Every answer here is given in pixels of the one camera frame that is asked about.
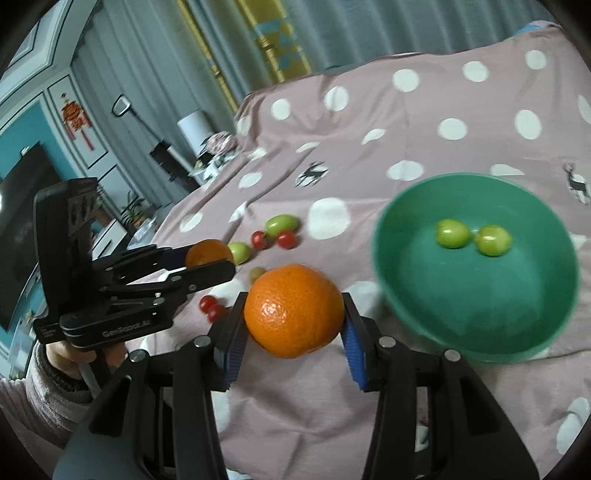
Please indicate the red cherry tomato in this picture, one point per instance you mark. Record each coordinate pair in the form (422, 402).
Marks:
(286, 240)
(207, 303)
(259, 240)
(217, 314)

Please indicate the white tv cabinet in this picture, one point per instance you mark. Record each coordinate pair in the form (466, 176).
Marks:
(111, 237)

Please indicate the green plastic bowl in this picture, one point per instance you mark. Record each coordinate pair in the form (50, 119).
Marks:
(485, 300)

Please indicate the small yellowish fruit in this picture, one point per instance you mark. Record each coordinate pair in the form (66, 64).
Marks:
(256, 273)

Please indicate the white cylindrical lamp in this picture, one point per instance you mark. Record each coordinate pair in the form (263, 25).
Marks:
(191, 127)

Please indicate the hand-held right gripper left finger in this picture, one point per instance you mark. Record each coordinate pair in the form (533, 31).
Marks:
(234, 344)

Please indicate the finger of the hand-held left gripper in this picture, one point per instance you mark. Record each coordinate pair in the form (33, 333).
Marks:
(207, 274)
(173, 256)

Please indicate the green jujube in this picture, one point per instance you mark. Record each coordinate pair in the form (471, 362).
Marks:
(241, 253)
(281, 225)
(453, 234)
(493, 240)

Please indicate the black television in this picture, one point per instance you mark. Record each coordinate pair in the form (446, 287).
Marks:
(23, 221)

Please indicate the orange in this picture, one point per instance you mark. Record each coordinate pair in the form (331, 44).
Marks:
(295, 310)
(207, 253)

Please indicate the yellow patterned curtain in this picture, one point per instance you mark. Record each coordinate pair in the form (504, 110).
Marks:
(272, 41)

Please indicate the pastel printed cloth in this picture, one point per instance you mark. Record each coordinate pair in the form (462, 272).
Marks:
(535, 27)

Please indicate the pink polka dot blanket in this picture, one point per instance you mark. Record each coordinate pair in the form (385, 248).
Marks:
(369, 138)

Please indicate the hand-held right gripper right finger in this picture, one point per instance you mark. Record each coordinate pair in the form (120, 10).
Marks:
(353, 353)

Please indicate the red knot wall ornament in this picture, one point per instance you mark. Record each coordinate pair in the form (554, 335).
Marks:
(76, 117)

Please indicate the person's left hand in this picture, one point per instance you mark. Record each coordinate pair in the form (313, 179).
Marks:
(62, 357)

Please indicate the person's left forearm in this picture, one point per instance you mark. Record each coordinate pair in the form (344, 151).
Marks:
(41, 406)

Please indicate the grey curtain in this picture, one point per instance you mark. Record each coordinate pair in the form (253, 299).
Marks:
(392, 27)
(138, 50)

